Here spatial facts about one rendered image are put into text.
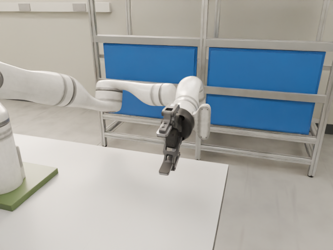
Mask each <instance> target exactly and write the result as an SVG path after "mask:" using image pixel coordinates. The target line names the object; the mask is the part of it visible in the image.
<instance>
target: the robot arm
mask: <svg viewBox="0 0 333 250"><path fill-rule="evenodd" d="M123 90H126V91H128V92H130V93H132V94H133V95H134V96H136V97H137V98H138V99H139V100H141V101H142V102H143V103H145V104H148V105H151V106H165V108H164V109H163V110H162V112H161V114H162V116H163V119H162V120H161V126H160V128H159V129H158V131H157V137H164V142H165V143H164V148H163V154H164V160H163V163H162V165H161V167H160V169H159V175H164V176H168V175H169V174H170V171H175V170H176V166H177V163H178V160H179V157H180V152H179V149H180V145H181V143H182V141H183V140H185V139H187V138H188V137H189V136H190V134H191V132H192V130H194V131H195V132H196V133H197V135H198V137H199V138H200V139H201V140H207V139H208V138H209V135H210V125H211V107H210V105H209V104H205V95H204V88H203V83H202V81H201V80H200V79H199V78H198V77H195V76H188V77H186V78H184V79H182V80H181V81H180V82H179V84H178V86H177V89H176V87H175V86H174V85H173V84H171V83H140V82H132V81H122V80H112V79H105V80H100V81H98V82H97V84H96V94H95V98H94V97H93V96H91V95H90V94H89V93H88V91H87V90H86V89H85V88H84V87H83V86H82V85H81V84H80V82H79V81H77V80H76V79H75V78H73V77H72V76H69V75H65V74H61V73H56V72H51V71H36V70H26V69H22V68H18V67H15V66H12V65H9V64H6V63H3V62H0V99H21V100H28V101H32V102H35V103H40V104H45V105H52V106H61V107H75V108H85V109H91V110H96V111H101V112H109V113H114V112H118V111H120V109H121V106H122V93H123ZM167 147H168V148H172V151H167ZM25 177H26V176H25V172H24V167H23V163H22V158H21V153H20V149H19V146H17V145H15V141H14V136H13V132H12V128H11V123H10V119H9V114H8V111H7V109H6V108H5V107H4V106H3V105H2V104H1V102H0V194H5V193H8V192H11V191H13V190H15V189H17V188H18V187H19V186H21V184H22V183H23V179H24V178H25Z"/></svg>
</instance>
